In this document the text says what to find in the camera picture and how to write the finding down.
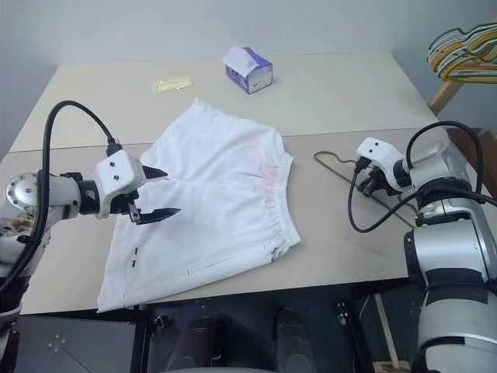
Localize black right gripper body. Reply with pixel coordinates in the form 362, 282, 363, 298
362, 164, 394, 190

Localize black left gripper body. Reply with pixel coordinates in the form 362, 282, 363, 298
110, 159, 148, 225

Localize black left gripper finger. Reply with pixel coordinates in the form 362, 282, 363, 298
141, 165, 169, 183
137, 207, 182, 226

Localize white shorts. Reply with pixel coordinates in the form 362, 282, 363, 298
96, 96, 304, 314

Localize brown wooden furniture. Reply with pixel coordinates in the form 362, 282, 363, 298
445, 127, 497, 197

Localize yellow plastic packet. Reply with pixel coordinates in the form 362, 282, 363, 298
151, 76, 194, 95

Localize dark rounded shape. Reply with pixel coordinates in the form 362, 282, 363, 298
169, 315, 242, 373
273, 305, 312, 373

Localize purple tissue box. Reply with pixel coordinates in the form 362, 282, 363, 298
221, 46, 274, 96

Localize stack of coloured hangers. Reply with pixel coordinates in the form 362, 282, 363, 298
429, 38, 497, 85

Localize wooden stick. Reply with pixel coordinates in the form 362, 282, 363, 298
371, 293, 411, 373

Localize grey metal plate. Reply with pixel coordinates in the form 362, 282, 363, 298
14, 313, 137, 373

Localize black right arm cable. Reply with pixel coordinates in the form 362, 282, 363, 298
346, 120, 487, 234

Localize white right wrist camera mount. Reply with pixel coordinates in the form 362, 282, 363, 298
356, 136, 405, 184

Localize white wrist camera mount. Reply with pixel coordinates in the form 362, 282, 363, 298
356, 136, 405, 184
94, 150, 143, 218

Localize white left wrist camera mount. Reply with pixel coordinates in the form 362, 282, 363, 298
94, 150, 143, 218

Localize thin wire hanger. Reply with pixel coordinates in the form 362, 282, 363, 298
313, 150, 419, 227

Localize wooden rack post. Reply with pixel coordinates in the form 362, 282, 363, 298
428, 76, 479, 117

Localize white wire hanger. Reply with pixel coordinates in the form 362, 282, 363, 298
428, 14, 497, 51

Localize green wire hanger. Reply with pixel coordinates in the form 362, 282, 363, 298
429, 23, 497, 65

